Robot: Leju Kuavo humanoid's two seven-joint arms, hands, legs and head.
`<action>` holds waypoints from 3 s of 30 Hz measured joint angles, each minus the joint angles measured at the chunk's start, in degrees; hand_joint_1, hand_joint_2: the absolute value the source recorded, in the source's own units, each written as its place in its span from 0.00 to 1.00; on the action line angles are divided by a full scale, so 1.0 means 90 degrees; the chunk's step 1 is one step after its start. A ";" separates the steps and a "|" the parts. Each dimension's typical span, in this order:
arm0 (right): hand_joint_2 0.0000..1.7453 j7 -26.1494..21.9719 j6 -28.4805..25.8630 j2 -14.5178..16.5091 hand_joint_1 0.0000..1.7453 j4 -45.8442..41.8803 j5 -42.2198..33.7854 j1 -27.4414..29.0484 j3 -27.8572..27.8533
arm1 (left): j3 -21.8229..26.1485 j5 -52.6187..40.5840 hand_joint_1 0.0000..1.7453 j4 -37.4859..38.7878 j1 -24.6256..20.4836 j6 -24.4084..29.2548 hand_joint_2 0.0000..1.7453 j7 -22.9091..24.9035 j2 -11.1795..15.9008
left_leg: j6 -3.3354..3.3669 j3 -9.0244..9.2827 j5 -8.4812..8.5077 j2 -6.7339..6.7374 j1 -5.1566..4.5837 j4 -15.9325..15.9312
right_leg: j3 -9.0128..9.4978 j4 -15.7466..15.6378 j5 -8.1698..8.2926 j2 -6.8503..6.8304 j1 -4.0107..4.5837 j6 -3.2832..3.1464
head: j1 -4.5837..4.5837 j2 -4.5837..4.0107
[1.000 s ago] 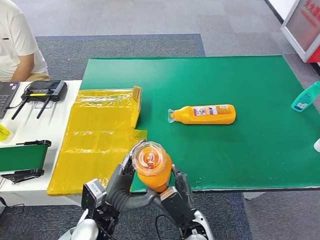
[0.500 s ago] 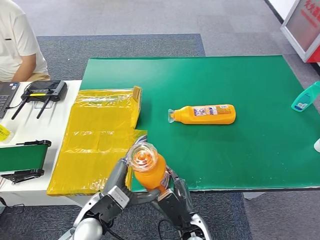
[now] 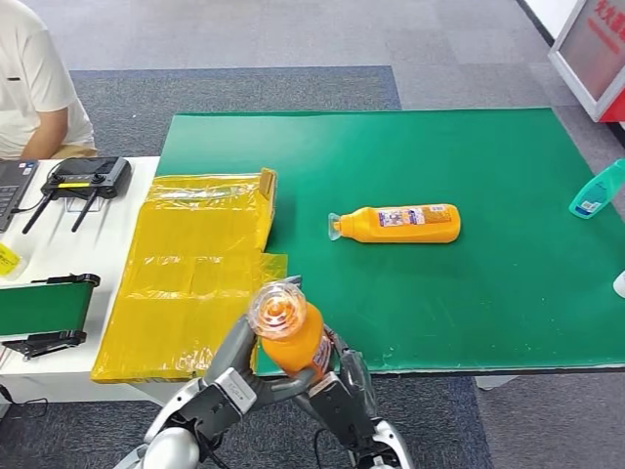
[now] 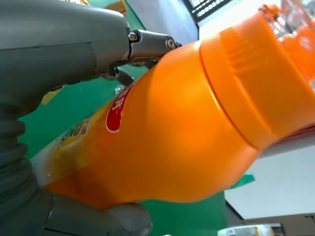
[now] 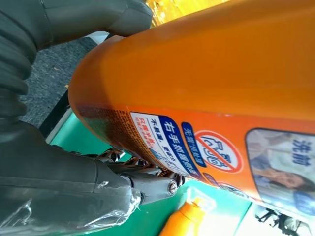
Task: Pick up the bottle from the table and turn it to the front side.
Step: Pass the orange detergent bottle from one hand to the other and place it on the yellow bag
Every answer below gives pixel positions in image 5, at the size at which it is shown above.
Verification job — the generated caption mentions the yellow shiny object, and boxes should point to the yellow shiny object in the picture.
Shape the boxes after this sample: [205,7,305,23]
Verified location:
[147,0,230,28]

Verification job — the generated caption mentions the clear plastic wrap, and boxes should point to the clear plastic wrap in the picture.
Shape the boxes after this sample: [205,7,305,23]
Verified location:
[0,187,143,236]

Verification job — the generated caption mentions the ribbed grey right arm sleeve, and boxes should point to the ribbed grey right arm sleeve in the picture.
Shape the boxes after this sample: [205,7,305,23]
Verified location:
[0,9,40,131]

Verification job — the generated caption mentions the small orange bottle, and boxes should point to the small orange bottle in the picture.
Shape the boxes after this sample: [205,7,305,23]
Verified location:
[159,198,206,236]

